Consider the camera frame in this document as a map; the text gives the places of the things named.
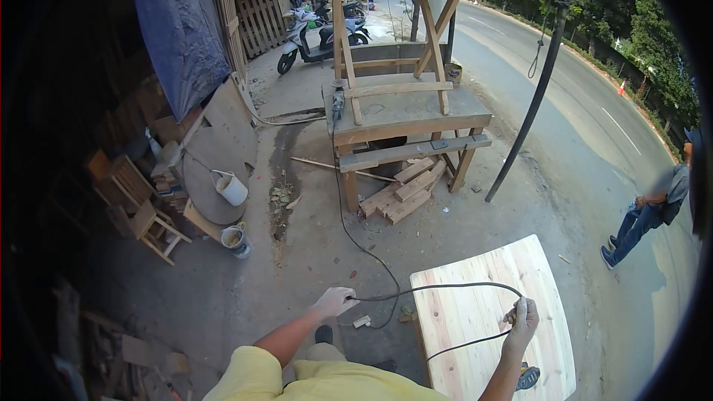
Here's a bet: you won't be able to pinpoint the person's right hand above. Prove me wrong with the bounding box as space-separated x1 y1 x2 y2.
502 297 540 351

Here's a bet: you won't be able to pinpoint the person's left hand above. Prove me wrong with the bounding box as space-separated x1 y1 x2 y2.
310 287 360 319

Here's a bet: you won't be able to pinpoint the person's left fingers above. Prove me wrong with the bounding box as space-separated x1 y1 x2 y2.
332 287 360 313

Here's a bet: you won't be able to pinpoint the person's right fingers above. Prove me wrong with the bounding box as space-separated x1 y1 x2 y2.
502 297 530 330

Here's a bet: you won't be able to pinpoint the black power cable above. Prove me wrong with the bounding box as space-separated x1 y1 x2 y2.
331 114 524 363

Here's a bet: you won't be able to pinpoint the light wooden table top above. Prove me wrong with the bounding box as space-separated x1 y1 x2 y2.
409 234 577 401

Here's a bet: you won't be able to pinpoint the person's legs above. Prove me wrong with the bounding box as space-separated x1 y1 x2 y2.
305 324 541 393

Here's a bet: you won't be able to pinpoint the person's body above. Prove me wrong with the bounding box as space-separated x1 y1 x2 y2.
203 345 452 401

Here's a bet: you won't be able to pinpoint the pile of wooden planks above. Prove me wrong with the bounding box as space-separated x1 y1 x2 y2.
359 156 448 226

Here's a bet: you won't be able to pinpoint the dirty paint can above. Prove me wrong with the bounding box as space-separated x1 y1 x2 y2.
221 222 253 260

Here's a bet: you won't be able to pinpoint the long thin wooden strip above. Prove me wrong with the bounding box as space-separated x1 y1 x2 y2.
290 156 399 183

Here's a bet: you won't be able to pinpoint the white bucket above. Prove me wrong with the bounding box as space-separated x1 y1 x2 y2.
210 169 250 207

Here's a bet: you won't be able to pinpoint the round wooden board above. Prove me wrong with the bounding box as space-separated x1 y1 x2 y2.
182 126 251 226

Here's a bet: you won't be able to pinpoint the wooden workbench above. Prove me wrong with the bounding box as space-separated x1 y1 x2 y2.
322 71 493 213

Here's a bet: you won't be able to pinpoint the angle grinder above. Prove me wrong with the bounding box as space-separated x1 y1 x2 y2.
330 79 348 122

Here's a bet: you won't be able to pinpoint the small wooden chair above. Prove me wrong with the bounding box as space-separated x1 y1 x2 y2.
106 199 193 266

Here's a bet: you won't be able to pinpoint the black metal pole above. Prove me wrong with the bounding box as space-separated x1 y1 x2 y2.
451 0 574 203

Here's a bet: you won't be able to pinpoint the white scooter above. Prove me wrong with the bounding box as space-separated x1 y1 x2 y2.
277 7 372 76

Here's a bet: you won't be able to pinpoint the upturned wooden folding table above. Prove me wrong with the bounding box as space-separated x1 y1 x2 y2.
306 0 491 126

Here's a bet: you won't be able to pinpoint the blue tarpaulin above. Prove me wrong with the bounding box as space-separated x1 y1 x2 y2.
131 0 232 123

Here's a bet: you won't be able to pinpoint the wooden pallet wall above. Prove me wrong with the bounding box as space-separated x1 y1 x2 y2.
212 0 293 81

